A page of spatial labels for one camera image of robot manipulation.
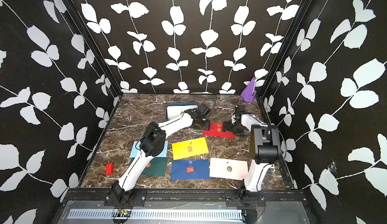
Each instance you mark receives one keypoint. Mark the red envelope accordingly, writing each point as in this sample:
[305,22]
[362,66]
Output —
[216,130]

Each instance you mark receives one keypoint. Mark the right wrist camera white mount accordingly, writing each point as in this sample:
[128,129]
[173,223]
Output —
[234,118]

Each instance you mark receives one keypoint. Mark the white envelope brown seal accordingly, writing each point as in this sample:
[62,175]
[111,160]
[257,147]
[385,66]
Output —
[175,111]

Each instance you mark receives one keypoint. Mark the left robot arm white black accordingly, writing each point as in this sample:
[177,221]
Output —
[152,144]

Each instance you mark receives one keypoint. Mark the teal plastic storage box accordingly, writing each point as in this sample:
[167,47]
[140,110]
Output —
[182,104]

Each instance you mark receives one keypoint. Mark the white perforated rail strip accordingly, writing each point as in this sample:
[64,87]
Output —
[159,214]

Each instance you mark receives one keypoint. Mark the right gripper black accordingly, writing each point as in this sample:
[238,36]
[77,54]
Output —
[229,125]

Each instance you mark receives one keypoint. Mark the pale pink sealed envelope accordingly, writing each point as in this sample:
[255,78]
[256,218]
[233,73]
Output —
[228,168]

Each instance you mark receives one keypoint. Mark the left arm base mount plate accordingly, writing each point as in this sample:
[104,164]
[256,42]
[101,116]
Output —
[135,197]

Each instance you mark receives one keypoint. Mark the small red box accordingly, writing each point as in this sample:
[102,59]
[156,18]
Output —
[109,169]

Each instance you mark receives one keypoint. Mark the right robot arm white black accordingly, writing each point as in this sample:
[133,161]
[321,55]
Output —
[265,147]

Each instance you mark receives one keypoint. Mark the purple plastic stand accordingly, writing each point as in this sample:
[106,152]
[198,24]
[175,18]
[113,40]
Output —
[249,93]

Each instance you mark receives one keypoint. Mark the dark blue sealed envelope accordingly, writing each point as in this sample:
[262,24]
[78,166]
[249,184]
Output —
[190,169]

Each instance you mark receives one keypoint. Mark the dark green sealed envelope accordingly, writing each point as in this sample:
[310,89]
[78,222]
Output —
[156,167]

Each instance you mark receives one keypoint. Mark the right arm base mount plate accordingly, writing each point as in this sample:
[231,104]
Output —
[243,199]

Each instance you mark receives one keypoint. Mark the light blue envelope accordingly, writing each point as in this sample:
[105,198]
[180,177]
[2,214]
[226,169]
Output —
[135,150]

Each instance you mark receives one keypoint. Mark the yellow envelope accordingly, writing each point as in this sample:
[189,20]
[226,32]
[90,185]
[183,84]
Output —
[189,148]

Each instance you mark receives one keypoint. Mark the small electronics board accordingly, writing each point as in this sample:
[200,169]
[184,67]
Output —
[121,214]

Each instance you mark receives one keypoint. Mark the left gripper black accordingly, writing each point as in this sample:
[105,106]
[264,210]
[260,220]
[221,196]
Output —
[207,125]

